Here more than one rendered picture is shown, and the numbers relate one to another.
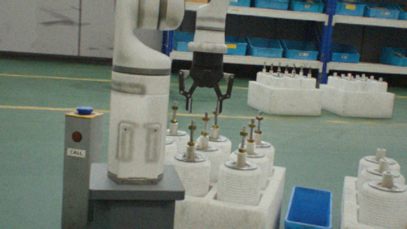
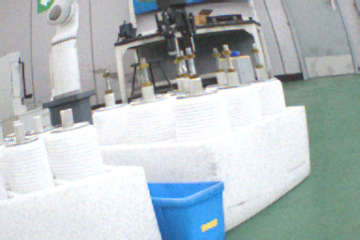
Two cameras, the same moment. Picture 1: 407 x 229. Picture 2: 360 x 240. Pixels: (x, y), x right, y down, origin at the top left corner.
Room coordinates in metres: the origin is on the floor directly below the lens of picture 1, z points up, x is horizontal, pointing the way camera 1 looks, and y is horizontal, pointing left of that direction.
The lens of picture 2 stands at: (1.79, -1.08, 0.30)
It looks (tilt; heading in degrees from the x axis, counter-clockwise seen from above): 5 degrees down; 118
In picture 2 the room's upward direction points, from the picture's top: 10 degrees counter-clockwise
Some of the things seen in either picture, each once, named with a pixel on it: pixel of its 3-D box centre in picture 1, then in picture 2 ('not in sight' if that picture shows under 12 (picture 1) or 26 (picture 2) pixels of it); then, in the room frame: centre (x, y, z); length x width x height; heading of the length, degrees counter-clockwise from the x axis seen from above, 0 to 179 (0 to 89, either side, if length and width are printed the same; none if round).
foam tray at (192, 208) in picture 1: (198, 208); (202, 169); (1.26, -0.01, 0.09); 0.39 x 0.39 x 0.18; 76
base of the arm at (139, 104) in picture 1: (138, 124); (65, 68); (0.82, 0.10, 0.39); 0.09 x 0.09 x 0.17; 11
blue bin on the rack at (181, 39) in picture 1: (189, 42); not in sight; (5.93, 0.20, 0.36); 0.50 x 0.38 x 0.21; 12
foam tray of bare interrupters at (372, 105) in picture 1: (354, 100); not in sight; (3.82, -1.13, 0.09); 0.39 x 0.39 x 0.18; 14
